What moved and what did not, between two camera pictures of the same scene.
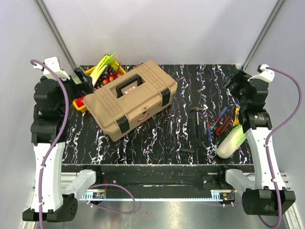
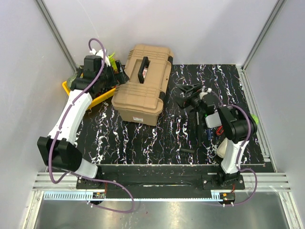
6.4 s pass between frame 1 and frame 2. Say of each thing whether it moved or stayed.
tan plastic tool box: moved
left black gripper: moved
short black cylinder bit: stayed
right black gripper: moved
